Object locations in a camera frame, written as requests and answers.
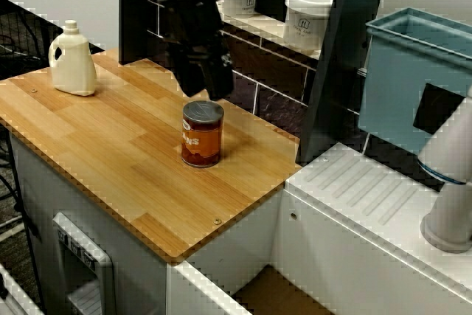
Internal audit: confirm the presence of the grey dispenser panel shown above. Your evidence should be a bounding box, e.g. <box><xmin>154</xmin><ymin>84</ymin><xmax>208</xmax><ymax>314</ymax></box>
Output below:
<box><xmin>51</xmin><ymin>211</ymin><xmax>114</xmax><ymax>315</ymax></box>

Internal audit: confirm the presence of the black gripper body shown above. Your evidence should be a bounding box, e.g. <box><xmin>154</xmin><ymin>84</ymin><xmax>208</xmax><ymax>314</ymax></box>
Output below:
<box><xmin>162</xmin><ymin>0</ymin><xmax>232</xmax><ymax>63</ymax></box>

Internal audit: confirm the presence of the white frame bar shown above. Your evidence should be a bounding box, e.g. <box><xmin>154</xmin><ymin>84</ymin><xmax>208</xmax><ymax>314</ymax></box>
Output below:
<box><xmin>0</xmin><ymin>263</ymin><xmax>44</xmax><ymax>315</ymax></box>

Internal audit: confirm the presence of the cream ledge shelf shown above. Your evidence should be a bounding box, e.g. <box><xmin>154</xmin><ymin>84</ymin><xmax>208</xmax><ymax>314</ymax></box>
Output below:
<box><xmin>215</xmin><ymin>0</ymin><xmax>322</xmax><ymax>61</ymax></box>

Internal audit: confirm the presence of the thin black pole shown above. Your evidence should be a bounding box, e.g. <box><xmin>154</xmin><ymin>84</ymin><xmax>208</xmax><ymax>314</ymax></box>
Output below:
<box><xmin>0</xmin><ymin>122</ymin><xmax>47</xmax><ymax>314</ymax></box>

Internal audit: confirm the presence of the white kitchen cabinet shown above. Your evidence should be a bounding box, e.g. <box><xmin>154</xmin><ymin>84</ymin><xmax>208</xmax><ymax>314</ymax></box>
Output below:
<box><xmin>7</xmin><ymin>132</ymin><xmax>285</xmax><ymax>315</ymax></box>

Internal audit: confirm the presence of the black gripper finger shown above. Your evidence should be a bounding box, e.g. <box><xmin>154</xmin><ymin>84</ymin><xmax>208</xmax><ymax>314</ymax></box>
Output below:
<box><xmin>202</xmin><ymin>54</ymin><xmax>235</xmax><ymax>102</ymax></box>
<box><xmin>174</xmin><ymin>52</ymin><xmax>208</xmax><ymax>98</ymax></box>

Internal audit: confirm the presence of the cream detergent bottle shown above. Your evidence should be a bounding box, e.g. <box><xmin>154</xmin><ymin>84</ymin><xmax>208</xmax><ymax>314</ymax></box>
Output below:
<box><xmin>47</xmin><ymin>19</ymin><xmax>98</xmax><ymax>97</ymax></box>

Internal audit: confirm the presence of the blue plastic bin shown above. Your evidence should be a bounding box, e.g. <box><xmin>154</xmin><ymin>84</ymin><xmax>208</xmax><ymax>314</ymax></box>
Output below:
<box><xmin>358</xmin><ymin>7</ymin><xmax>472</xmax><ymax>156</ymax></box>

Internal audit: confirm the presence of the wooden board inside sink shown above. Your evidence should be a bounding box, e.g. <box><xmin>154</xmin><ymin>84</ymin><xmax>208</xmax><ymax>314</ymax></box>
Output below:
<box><xmin>232</xmin><ymin>265</ymin><xmax>335</xmax><ymax>315</ymax></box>

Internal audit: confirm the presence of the black square patch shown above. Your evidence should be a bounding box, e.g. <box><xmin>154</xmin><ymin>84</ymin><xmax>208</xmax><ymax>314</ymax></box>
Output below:
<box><xmin>412</xmin><ymin>82</ymin><xmax>467</xmax><ymax>136</ymax></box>

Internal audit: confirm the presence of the orange beans can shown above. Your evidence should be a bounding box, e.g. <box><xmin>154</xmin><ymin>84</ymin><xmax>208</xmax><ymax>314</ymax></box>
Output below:
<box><xmin>181</xmin><ymin>100</ymin><xmax>225</xmax><ymax>169</ymax></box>

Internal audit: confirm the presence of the white sink unit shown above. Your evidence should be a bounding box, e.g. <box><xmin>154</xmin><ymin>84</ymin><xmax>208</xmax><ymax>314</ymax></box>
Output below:
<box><xmin>165</xmin><ymin>141</ymin><xmax>472</xmax><ymax>315</ymax></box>

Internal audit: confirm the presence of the black wire mesh panel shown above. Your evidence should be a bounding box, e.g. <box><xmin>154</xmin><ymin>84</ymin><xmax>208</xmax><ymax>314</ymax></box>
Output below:
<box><xmin>0</xmin><ymin>0</ymin><xmax>106</xmax><ymax>72</ymax></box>

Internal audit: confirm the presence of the grey kitchen faucet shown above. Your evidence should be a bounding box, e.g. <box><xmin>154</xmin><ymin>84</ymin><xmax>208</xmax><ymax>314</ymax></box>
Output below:
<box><xmin>416</xmin><ymin>84</ymin><xmax>472</xmax><ymax>254</ymax></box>

